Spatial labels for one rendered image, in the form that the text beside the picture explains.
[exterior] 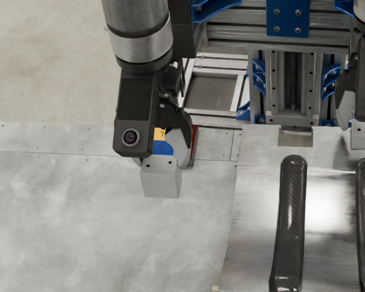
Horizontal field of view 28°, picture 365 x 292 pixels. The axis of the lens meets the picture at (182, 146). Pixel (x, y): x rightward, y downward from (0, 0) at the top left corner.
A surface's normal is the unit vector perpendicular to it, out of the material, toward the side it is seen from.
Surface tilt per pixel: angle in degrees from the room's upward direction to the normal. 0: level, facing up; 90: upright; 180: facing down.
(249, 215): 2
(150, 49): 90
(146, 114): 30
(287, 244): 19
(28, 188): 0
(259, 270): 26
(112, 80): 0
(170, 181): 90
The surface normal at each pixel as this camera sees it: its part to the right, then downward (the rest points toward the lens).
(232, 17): -0.20, 0.74
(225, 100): -0.10, -0.67
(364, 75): -0.15, -0.16
